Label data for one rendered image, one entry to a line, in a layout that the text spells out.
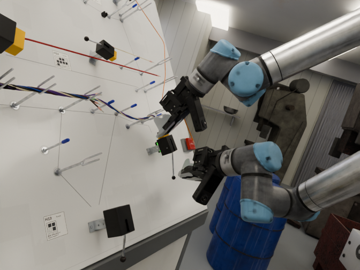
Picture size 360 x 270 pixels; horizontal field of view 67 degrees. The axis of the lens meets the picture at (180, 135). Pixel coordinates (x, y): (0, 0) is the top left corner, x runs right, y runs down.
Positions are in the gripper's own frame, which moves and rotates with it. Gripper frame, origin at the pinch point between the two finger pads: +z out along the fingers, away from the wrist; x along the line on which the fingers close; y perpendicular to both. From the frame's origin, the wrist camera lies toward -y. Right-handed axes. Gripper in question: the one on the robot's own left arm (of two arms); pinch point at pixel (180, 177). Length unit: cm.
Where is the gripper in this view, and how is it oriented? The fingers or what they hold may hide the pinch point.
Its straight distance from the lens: 92.1
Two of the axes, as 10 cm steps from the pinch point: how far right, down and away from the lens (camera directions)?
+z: -6.3, 2.1, 7.5
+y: 2.4, -8.6, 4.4
